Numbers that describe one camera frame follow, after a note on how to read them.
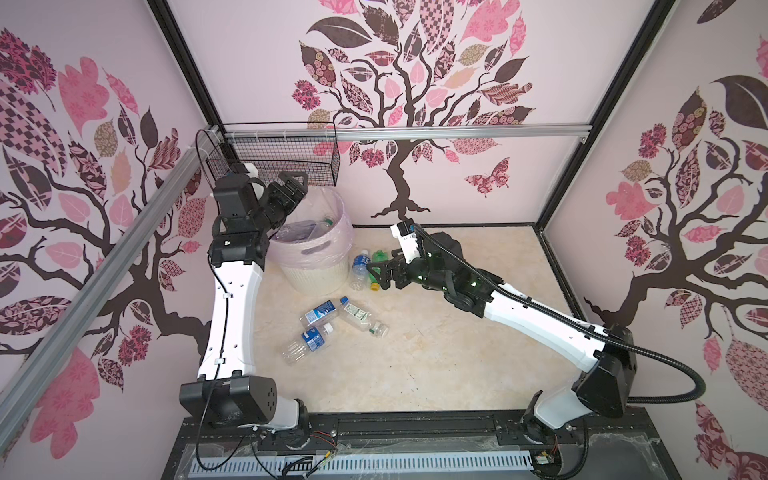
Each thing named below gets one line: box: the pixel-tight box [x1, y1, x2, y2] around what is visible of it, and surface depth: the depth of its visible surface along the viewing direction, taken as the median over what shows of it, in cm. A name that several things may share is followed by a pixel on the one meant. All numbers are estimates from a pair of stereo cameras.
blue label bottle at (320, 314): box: [299, 300, 339, 327], surface depth 92 cm
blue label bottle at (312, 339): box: [282, 322, 334, 365], surface depth 87 cm
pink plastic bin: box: [266, 186, 354, 296], surface depth 87 cm
